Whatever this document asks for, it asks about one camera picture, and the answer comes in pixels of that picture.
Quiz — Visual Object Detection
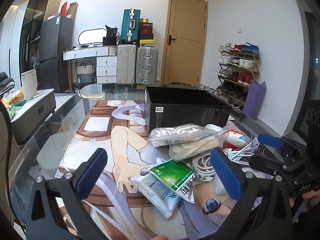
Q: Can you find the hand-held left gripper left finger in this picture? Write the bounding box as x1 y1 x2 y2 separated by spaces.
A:
25 147 109 240

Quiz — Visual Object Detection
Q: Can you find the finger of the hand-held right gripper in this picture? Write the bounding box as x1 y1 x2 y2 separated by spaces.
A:
249 154 302 178
257 134 300 157

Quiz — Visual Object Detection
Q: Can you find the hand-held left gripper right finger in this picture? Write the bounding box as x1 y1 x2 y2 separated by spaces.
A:
209 147 293 240

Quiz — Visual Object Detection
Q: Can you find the white cable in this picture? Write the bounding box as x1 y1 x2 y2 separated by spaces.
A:
191 140 260 175

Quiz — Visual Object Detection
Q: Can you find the red and white plush toy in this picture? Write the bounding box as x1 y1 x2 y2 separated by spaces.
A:
220 129 248 149

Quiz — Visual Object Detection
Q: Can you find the bag of beige cloth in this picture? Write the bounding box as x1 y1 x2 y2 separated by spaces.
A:
169 132 229 162

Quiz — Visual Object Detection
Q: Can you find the green and white packet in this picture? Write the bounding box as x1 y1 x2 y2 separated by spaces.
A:
149 160 203 204

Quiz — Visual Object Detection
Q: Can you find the bag of white striped cloth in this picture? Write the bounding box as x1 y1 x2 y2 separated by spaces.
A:
147 124 218 148

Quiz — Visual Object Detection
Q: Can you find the white plastic packet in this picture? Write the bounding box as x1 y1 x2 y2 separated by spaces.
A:
130 174 182 219

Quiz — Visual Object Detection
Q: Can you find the black cardboard box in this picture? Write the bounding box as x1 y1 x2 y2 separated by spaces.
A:
144 86 232 135

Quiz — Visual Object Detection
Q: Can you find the person's right hand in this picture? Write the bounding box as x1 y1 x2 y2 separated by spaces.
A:
305 189 320 209

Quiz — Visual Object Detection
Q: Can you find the printed table mat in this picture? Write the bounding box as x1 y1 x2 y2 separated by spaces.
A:
56 99 263 240

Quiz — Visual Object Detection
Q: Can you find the purple bag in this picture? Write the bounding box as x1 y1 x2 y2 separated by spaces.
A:
242 80 266 120

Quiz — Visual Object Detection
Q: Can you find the round white stool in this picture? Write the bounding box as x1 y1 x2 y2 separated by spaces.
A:
79 84 105 100

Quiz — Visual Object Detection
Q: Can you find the pile of loose shoes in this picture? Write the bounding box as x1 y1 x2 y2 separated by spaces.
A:
200 83 222 96

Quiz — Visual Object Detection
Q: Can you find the grey side cabinet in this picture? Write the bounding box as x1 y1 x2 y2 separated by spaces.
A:
10 88 57 143

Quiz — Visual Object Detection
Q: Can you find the wooden shoe rack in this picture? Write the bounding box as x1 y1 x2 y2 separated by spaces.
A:
217 49 261 108

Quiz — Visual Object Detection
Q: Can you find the shoe rack with shoes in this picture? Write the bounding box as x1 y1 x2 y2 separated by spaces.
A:
217 42 259 105

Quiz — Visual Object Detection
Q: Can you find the woven basket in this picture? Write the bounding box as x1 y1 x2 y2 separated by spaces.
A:
76 64 97 84

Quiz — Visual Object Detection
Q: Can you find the pile of snack packets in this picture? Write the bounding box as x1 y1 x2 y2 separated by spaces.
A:
0 89 25 120

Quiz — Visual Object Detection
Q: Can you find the white kettle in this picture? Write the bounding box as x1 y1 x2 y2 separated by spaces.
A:
21 70 38 100

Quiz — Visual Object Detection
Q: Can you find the white vanity desk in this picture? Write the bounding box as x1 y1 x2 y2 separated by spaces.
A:
62 46 118 85

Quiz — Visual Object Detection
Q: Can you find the white suitcase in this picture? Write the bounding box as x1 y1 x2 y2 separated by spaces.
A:
117 44 137 83

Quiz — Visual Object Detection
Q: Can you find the silver suitcase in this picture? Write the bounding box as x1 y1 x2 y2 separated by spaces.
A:
136 46 160 84

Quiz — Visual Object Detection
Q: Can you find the dark grey refrigerator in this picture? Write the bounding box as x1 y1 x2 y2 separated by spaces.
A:
39 15 75 93

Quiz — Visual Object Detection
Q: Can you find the oval mirror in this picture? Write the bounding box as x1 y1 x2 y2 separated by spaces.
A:
76 27 108 48

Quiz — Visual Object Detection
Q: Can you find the black bag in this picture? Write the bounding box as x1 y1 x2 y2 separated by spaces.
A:
102 25 118 47

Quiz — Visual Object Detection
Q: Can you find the wooden door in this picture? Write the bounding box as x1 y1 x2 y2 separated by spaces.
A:
161 0 209 86

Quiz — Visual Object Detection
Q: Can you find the teal suitcase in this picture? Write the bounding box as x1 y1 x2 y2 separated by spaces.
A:
121 9 141 43

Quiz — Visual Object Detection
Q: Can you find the flat cardboard box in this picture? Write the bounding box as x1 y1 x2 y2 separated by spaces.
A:
68 2 78 20

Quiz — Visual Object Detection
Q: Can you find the dark display cabinet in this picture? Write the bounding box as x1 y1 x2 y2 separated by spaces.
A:
19 0 54 73

